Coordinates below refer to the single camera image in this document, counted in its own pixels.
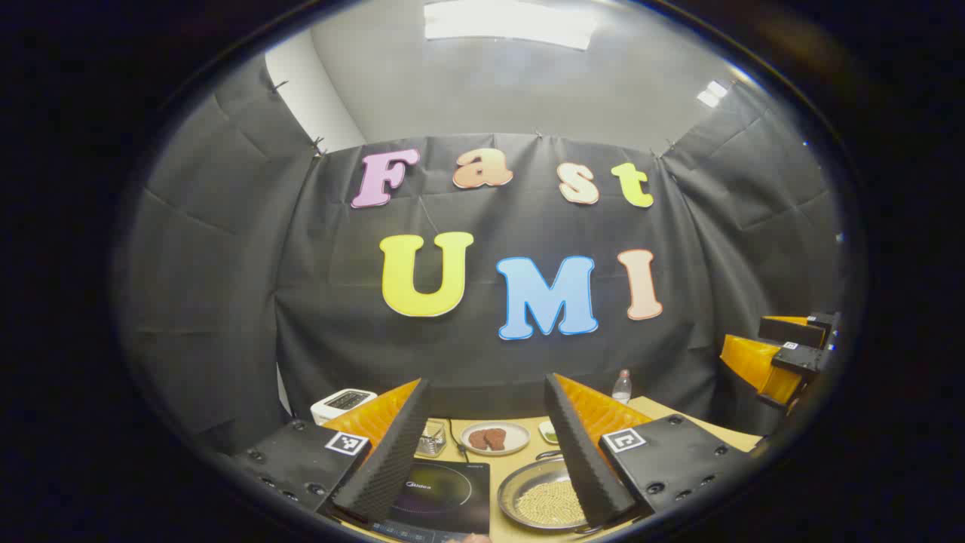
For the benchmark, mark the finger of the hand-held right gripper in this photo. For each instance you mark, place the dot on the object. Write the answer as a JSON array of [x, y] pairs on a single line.
[[791, 330], [761, 366]]

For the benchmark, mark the white oval plate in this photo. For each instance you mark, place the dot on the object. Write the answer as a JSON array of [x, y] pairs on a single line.
[[516, 434]]

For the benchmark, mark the ceiling light panel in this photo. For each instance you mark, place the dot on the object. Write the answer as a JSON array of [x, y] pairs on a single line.
[[509, 23]]

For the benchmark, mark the brown meat piece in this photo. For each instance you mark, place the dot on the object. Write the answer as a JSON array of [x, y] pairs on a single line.
[[478, 439], [496, 439]]

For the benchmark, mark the stainless steel pot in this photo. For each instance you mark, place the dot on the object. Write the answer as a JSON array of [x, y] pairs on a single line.
[[520, 490]]

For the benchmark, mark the white divided dish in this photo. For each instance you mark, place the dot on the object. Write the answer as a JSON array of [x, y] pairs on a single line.
[[549, 432]]

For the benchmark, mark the pile of soybeans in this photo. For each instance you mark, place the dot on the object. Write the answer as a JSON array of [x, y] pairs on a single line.
[[550, 504]]

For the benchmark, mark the black backdrop cloth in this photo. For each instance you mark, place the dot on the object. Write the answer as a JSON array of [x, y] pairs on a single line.
[[324, 302]]

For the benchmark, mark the black induction cooktop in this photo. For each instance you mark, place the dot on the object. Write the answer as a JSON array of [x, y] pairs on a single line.
[[445, 490]]

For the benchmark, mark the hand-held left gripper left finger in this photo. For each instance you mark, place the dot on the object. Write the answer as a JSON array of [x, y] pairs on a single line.
[[384, 460]]

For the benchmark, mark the white toaster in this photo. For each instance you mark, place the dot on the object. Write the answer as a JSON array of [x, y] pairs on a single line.
[[343, 403]]

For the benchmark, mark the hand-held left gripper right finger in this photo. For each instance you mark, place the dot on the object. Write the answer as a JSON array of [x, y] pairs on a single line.
[[584, 452]]

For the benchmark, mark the clear water bottle red label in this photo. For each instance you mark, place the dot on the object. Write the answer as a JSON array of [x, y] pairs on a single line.
[[622, 388]]

